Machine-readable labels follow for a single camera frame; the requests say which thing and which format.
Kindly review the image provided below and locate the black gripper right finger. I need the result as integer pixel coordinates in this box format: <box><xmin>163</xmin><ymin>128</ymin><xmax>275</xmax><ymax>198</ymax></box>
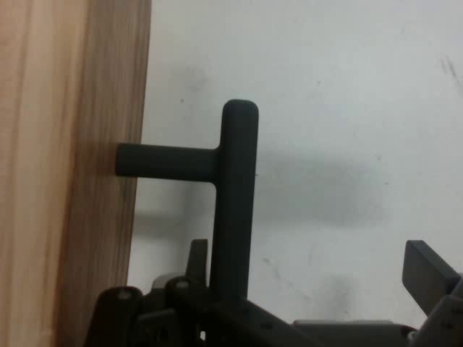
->
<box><xmin>402</xmin><ymin>239</ymin><xmax>463</xmax><ymax>347</ymax></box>

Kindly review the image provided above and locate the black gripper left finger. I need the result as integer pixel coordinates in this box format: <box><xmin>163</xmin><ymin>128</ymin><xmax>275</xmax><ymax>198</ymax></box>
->
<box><xmin>85</xmin><ymin>238</ymin><xmax>319</xmax><ymax>347</ymax></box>

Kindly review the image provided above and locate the wooden drawer front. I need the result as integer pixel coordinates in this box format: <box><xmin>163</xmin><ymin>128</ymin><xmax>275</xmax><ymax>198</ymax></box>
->
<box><xmin>0</xmin><ymin>0</ymin><xmax>153</xmax><ymax>347</ymax></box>

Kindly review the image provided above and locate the black bar drawer handle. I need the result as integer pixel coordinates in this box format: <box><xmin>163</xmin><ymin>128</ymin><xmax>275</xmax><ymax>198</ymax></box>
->
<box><xmin>115</xmin><ymin>99</ymin><xmax>260</xmax><ymax>302</ymax></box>

